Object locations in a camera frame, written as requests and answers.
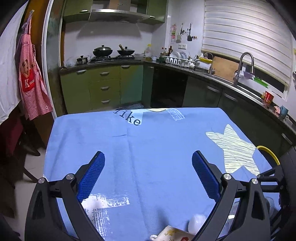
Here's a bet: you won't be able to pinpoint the clear plastic cup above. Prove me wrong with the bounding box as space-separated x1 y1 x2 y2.
219 197 275 237

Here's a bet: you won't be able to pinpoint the yellow rimmed trash bin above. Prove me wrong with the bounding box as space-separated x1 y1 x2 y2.
256 145 280 166

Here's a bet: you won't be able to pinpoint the steel kitchen faucet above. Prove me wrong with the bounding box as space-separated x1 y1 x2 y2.
233 52 255 86

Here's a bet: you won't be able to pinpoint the blue tablecloth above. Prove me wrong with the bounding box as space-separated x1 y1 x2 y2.
44 108 271 240

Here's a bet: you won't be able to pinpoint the red checkered apron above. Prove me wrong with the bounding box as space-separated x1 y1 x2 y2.
15 11 53 120

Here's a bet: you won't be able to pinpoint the teal mug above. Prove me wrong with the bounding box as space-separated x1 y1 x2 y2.
279 105 288 119

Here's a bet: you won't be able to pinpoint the green lower cabinets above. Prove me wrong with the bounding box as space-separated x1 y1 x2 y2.
60 61 295 156

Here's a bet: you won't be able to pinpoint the green cabinets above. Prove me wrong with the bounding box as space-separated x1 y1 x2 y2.
60 61 295 156
63 1 167 25

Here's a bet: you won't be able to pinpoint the wooden cutting board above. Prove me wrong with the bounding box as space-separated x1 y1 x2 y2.
212 56 239 83

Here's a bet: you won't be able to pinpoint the white hanging cloth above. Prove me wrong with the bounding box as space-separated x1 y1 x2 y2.
0 1 28 123

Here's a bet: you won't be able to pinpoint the white dish rack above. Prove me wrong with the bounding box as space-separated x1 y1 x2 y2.
163 51 197 69

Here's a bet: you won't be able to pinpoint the small steel pot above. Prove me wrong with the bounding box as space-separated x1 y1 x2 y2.
76 55 88 65

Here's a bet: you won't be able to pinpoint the black wok with lid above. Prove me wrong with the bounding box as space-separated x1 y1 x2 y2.
93 45 113 57

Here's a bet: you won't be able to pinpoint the black frying pan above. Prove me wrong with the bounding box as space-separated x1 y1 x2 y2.
117 44 134 56

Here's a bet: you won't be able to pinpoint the white window blind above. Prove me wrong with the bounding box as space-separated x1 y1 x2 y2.
202 1 293 86

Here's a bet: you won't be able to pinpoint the steel range hood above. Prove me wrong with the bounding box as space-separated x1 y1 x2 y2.
89 9 151 24

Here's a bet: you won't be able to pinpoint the green upper cabinets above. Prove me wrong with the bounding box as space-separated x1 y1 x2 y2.
63 1 167 25

